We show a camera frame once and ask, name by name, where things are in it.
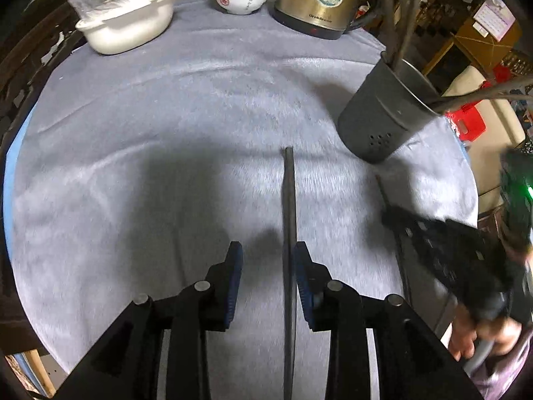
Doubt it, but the white bowl with blue print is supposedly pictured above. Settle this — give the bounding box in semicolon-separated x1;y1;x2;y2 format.
213;0;272;16

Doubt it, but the white ceramic pot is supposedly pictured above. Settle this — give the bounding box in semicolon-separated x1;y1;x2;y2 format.
75;0;189;56

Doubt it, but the person's purple clothing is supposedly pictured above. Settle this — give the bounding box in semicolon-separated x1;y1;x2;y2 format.
478;339;533;400

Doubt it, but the dark carved wooden sideboard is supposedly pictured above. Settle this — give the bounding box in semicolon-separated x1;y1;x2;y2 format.
0;0;86;144

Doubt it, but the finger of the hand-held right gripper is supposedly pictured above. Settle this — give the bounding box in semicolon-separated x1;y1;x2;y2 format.
380;206;514;314

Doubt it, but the bundle of dark chopsticks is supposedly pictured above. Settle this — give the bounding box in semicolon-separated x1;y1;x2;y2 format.
374;0;533;114

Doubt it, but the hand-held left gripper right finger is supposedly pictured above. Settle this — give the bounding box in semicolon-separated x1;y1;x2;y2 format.
292;241;484;400

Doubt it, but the grey metal utensil holder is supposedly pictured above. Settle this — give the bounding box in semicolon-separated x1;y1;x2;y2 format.
337;51;443;165

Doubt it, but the blue under cloth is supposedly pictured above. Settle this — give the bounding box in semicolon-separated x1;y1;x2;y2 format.
2;110;35;228

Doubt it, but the long dark wooden chopstick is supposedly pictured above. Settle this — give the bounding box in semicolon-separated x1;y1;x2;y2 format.
375;174;414;306
282;146;298;400

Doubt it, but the grey tablecloth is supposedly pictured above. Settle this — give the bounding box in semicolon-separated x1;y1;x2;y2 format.
7;0;480;400

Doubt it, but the gold electric kettle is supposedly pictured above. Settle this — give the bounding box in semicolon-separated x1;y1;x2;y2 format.
272;0;379;41

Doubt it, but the red plastic stool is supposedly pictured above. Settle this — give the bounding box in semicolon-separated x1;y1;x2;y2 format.
447;103;489;143

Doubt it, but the wall calendar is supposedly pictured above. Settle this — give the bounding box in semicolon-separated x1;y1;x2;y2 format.
472;0;516;39

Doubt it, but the cardboard box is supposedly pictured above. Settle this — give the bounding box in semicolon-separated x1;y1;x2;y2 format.
424;12;523;89

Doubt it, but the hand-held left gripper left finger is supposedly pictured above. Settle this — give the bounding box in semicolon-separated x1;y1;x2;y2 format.
54;241;245;400

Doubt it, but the person's right hand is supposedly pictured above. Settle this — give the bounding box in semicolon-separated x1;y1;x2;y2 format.
449;302;522;361

